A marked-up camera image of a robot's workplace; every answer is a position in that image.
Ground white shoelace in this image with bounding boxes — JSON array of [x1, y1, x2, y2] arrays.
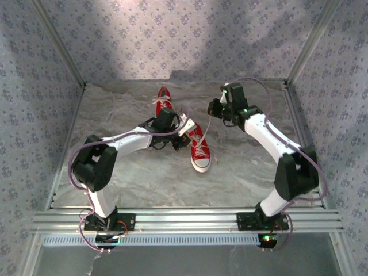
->
[[151, 96, 173, 109], [188, 114, 219, 164]]

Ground red canvas sneaker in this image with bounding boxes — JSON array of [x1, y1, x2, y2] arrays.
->
[[188, 122, 212, 173], [151, 85, 173, 118]]

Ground grey metal panel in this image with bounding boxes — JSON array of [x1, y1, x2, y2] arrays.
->
[[37, 244, 343, 276]]

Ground black controller board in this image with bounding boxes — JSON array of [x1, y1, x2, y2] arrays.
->
[[258, 233, 279, 250], [95, 233, 120, 250]]

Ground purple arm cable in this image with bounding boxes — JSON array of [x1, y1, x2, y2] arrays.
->
[[67, 105, 190, 219], [224, 76, 329, 215]]

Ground aluminium side rail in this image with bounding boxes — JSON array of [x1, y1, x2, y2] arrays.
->
[[283, 80, 328, 209], [45, 83, 87, 210]]

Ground aluminium mounting rail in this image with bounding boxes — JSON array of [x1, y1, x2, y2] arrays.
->
[[28, 206, 345, 234]]

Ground aluminium frame post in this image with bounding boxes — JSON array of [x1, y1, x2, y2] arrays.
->
[[284, 0, 344, 87]]

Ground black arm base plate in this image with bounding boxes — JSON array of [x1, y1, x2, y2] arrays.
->
[[83, 213, 136, 232], [236, 212, 290, 231]]

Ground slotted grey cable duct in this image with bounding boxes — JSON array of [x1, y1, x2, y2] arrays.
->
[[42, 234, 261, 247]]

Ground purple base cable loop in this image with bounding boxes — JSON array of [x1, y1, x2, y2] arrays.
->
[[261, 211, 293, 252], [78, 211, 113, 254]]

